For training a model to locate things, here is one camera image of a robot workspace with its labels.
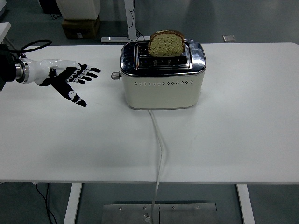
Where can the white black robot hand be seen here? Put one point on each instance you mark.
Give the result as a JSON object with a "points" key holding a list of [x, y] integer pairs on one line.
{"points": [[37, 70]]}

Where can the grey toaster lever knob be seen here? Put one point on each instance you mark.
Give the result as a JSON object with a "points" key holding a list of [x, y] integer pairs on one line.
{"points": [[115, 75]]}

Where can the cream chrome two-slot toaster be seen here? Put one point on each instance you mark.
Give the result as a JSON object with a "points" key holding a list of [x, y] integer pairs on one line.
{"points": [[161, 93]]}

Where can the brown cardboard box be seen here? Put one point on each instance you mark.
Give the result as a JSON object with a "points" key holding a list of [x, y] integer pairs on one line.
{"points": [[80, 29]]}

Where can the black equipment base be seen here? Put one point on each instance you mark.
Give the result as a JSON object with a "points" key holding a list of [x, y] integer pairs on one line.
{"points": [[49, 5]]}

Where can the white appliance housing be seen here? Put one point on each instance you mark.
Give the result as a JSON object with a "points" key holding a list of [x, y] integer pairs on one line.
{"points": [[78, 8]]}

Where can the white desk leg with foot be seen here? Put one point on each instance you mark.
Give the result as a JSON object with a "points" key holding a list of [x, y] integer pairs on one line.
{"points": [[130, 18]]}

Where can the brown bread slice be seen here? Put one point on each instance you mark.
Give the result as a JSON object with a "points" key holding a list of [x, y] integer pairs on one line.
{"points": [[166, 45]]}

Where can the white table leg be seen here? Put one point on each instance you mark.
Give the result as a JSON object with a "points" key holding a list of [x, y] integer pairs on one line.
{"points": [[244, 203], [72, 203]]}

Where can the grey floor socket plate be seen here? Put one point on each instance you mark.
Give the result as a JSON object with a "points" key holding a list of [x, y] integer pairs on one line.
{"points": [[229, 38]]}

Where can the grey metal plate with screws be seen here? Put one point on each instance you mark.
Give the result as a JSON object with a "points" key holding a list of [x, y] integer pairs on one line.
{"points": [[187, 214]]}

